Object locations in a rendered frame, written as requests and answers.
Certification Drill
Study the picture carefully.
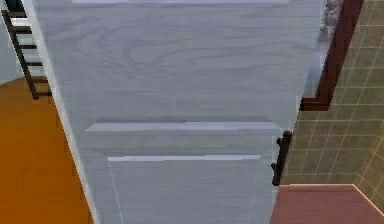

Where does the pale grey room door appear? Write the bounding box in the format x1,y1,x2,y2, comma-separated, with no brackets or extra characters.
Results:
21,0,328,224

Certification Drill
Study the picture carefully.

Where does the dark slatted chair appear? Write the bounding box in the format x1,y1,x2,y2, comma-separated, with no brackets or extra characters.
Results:
0,0,53,101

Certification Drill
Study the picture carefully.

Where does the black door handle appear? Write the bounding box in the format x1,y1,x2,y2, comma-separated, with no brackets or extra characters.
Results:
270,130,294,187

